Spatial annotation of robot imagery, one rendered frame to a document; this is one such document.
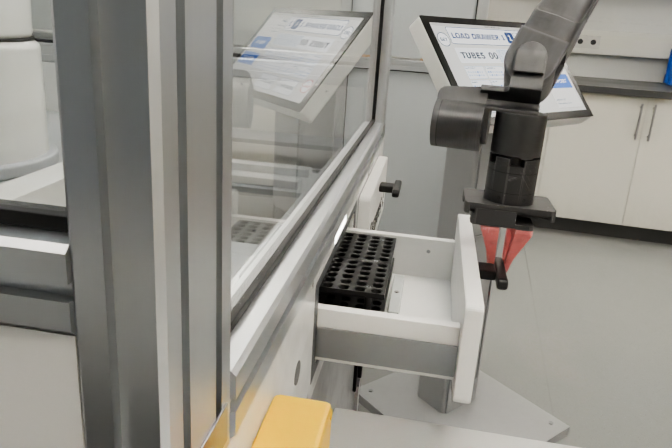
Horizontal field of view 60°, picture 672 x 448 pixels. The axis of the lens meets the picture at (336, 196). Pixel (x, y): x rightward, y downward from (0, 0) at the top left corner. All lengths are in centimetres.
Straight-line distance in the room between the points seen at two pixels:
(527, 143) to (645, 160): 312
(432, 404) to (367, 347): 134
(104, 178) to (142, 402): 9
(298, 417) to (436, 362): 22
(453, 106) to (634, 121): 307
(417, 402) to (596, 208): 217
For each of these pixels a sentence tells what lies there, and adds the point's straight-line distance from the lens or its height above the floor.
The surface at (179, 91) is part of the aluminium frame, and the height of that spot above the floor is 115.
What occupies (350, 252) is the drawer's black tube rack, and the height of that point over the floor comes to 90.
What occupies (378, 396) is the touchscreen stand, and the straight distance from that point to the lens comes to 198.
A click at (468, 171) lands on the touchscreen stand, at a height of 80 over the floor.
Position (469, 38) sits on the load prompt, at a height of 115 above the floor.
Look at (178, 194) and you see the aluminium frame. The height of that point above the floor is 111.
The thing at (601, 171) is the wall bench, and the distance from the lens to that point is 376.
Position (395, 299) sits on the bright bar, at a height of 85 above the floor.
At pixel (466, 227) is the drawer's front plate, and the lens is 79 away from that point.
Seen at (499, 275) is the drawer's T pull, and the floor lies 91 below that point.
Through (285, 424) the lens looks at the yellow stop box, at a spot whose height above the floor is 91.
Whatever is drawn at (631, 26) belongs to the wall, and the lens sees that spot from 438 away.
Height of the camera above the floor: 118
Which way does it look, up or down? 17 degrees down
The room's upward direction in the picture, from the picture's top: 4 degrees clockwise
